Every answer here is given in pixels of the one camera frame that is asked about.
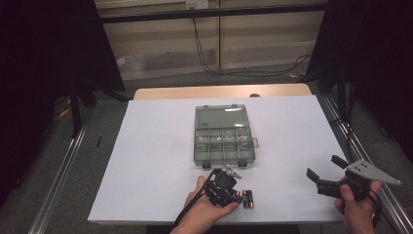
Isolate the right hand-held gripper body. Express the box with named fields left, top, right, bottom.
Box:
left=340, top=158, right=402, bottom=202

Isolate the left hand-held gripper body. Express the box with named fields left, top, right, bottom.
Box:
left=205, top=163, right=244, bottom=208

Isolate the grey clear compartment storage box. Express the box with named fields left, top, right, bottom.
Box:
left=193, top=103, right=260, bottom=170

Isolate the person's right hand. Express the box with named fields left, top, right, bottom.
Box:
left=334, top=179, right=384, bottom=229

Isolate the person's left hand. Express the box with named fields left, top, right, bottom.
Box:
left=183, top=175, right=242, bottom=230

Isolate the white board sheet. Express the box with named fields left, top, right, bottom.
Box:
left=87, top=95, right=351, bottom=225

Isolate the wooden table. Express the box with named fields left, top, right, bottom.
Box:
left=133, top=83, right=313, bottom=101

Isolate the black curtain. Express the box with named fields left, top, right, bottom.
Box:
left=0, top=0, right=127, bottom=209
left=306, top=0, right=413, bottom=164

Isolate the black metal stand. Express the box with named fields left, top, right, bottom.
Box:
left=68, top=76, right=98, bottom=139

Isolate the black horizontal bar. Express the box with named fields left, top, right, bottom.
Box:
left=98, top=2, right=327, bottom=24

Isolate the metal floor rail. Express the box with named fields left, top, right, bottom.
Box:
left=319, top=94, right=413, bottom=234
left=27, top=124, right=90, bottom=234

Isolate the left hand-held gripper cable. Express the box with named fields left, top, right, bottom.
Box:
left=169, top=168, right=218, bottom=234

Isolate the hand-held gripper cable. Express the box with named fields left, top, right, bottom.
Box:
left=169, top=168, right=218, bottom=234
left=367, top=189, right=383, bottom=229

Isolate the right hand-held gripper cable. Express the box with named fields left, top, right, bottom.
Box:
left=367, top=189, right=383, bottom=229

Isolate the long black wall cable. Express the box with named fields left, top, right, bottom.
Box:
left=192, top=18, right=312, bottom=78

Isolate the white wall socket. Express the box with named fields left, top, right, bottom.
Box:
left=185, top=0, right=209, bottom=11

